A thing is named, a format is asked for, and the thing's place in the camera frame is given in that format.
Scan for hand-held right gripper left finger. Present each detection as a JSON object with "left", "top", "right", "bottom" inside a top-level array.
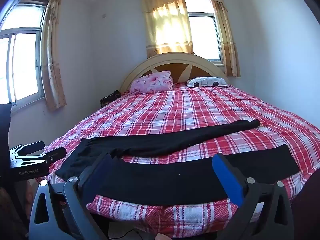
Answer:
[{"left": 29, "top": 152, "right": 113, "bottom": 240}]

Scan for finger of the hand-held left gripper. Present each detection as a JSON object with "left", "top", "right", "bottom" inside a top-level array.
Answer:
[
  {"left": 24, "top": 141, "right": 46, "bottom": 153},
  {"left": 44, "top": 147, "right": 67, "bottom": 165}
]

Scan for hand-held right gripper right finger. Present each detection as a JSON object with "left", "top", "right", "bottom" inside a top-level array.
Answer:
[{"left": 212, "top": 154, "right": 295, "bottom": 240}]

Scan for black pants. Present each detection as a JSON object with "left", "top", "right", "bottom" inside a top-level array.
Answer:
[{"left": 55, "top": 119, "right": 299, "bottom": 207}]

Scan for black cloth bundle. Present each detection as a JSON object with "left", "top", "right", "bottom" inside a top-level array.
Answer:
[{"left": 100, "top": 90, "right": 122, "bottom": 107}]

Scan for sliding window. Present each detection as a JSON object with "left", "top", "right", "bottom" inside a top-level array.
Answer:
[
  {"left": 184, "top": 0, "right": 224, "bottom": 66},
  {"left": 0, "top": 3, "right": 48, "bottom": 113}
]

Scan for red plaid bed sheet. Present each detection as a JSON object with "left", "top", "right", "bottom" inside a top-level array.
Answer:
[{"left": 35, "top": 82, "right": 320, "bottom": 238}]

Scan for beige curtain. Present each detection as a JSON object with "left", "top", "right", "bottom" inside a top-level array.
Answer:
[
  {"left": 140, "top": 0, "right": 194, "bottom": 59},
  {"left": 41, "top": 0, "right": 67, "bottom": 112},
  {"left": 205, "top": 0, "right": 241, "bottom": 78}
]

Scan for white patterned pillow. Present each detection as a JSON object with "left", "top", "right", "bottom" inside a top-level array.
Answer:
[{"left": 186, "top": 76, "right": 229, "bottom": 88}]

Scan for pink floral pillow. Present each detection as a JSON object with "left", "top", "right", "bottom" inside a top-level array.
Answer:
[{"left": 130, "top": 70, "right": 174, "bottom": 93}]

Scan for cream wooden headboard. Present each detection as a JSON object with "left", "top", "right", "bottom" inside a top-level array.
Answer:
[{"left": 119, "top": 52, "right": 230, "bottom": 93}]

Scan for black floor cable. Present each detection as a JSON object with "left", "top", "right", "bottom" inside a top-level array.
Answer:
[{"left": 110, "top": 227, "right": 141, "bottom": 240}]

